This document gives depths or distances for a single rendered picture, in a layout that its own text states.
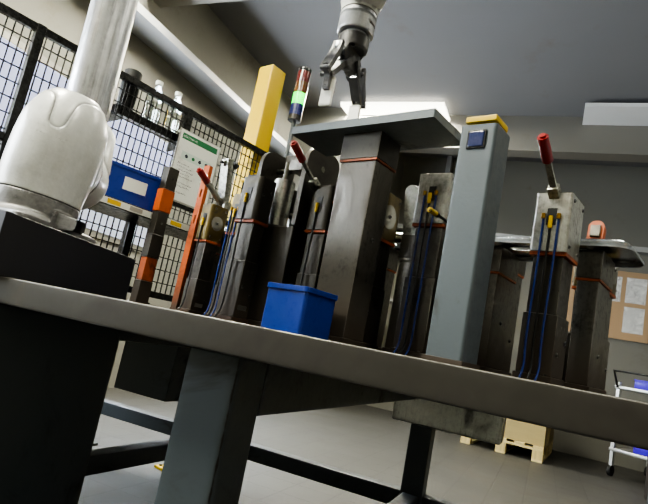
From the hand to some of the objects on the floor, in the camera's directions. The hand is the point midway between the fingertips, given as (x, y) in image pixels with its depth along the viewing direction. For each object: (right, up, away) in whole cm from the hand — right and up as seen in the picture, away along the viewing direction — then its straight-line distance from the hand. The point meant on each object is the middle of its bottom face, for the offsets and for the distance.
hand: (338, 115), depth 127 cm
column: (-75, -105, -38) cm, 134 cm away
